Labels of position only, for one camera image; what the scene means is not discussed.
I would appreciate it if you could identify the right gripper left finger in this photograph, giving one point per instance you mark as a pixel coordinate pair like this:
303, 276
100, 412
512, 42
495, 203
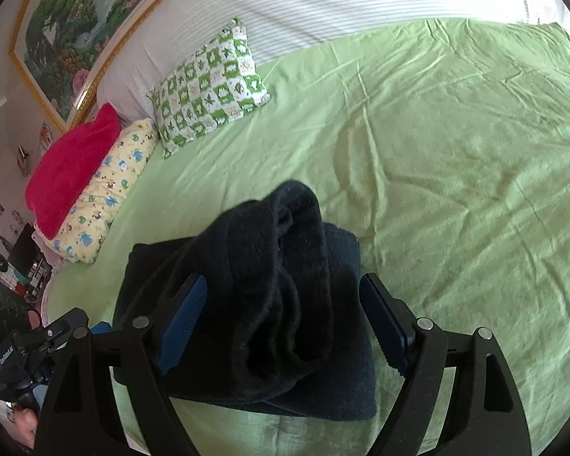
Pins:
79, 415

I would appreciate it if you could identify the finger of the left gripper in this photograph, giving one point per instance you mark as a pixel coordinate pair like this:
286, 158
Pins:
66, 324
101, 328

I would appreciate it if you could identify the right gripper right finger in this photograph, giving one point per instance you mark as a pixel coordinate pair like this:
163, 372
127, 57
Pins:
485, 414

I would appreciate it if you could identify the black fleece pants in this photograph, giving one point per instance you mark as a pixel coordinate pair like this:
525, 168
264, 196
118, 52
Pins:
281, 331

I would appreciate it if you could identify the left hand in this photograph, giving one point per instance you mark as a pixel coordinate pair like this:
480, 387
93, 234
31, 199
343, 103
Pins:
26, 423

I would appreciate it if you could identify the yellow cartoon print pillow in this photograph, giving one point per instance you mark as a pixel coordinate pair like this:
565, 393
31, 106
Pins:
86, 226

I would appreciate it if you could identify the red fluffy pillow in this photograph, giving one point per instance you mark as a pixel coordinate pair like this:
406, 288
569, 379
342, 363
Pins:
67, 167

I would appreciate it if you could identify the green bed sheet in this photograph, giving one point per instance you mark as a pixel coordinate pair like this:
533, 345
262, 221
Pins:
442, 145

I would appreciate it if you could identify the green white patterned pillow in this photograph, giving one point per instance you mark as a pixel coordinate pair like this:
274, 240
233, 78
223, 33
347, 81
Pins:
214, 86

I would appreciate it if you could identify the gold framed landscape painting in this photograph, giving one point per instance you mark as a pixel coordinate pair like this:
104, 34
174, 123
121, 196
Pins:
62, 49

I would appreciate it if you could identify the white striped mattress cover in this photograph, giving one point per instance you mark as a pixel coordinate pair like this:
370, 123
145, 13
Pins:
173, 29

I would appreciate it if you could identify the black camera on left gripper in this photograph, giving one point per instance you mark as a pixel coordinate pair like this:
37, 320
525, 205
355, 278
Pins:
14, 314

